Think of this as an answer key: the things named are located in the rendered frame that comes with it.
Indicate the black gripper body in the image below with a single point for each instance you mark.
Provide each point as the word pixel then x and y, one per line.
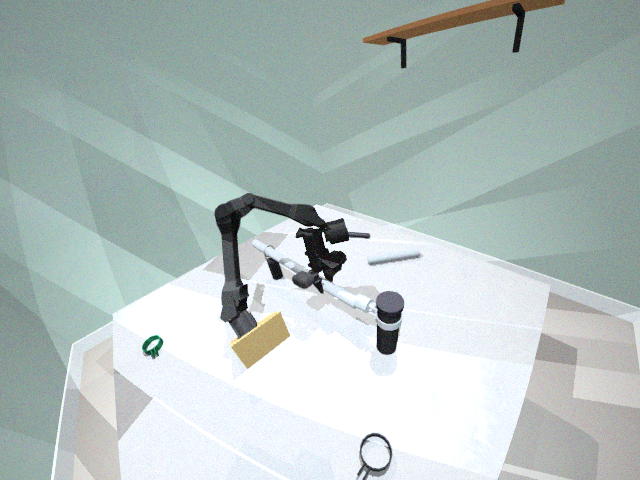
pixel 303 279

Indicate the grey metal cup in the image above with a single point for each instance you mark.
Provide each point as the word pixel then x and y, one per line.
pixel 367 305

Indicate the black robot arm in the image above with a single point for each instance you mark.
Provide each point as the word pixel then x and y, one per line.
pixel 228 218

